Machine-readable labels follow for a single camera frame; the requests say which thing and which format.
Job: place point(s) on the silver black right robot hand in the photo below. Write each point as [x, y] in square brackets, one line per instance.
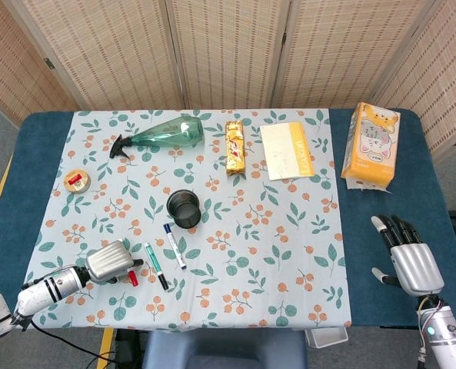
[416, 265]

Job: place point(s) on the small white box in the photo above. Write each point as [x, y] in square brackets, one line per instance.
[326, 338]

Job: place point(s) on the woven bamboo folding screen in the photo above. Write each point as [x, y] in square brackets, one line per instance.
[227, 50]

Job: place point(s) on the green marker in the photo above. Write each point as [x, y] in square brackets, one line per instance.
[152, 261]

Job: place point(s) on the floral leaf-print tablecloth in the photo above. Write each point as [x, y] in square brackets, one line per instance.
[250, 250]

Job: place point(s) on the green plastic spray bottle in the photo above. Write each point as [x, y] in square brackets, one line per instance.
[174, 132]

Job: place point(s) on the gold foil snack package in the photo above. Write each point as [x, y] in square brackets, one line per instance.
[235, 148]

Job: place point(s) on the blue marker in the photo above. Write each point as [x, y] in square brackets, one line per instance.
[174, 244]

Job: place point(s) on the blue padded chair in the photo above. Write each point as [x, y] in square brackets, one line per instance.
[224, 351]

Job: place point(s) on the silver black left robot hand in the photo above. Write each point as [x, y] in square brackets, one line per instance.
[108, 263]

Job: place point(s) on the yellow cat-print tissue pack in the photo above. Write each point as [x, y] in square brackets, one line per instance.
[371, 146]

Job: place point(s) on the black base under table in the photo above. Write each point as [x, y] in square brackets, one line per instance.
[129, 348]

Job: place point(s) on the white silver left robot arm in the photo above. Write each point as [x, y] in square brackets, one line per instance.
[50, 289]

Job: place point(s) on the blue table cover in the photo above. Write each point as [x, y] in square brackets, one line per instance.
[370, 230]

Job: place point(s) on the white yellow notebook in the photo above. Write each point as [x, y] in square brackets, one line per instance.
[283, 151]

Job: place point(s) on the round tape roll red label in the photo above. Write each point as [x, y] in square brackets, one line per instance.
[77, 181]

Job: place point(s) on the black mesh pen cup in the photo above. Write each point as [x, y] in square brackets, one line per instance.
[190, 221]

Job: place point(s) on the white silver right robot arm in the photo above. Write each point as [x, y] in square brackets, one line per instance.
[447, 338]

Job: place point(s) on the red marker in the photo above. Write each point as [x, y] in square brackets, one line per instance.
[134, 280]

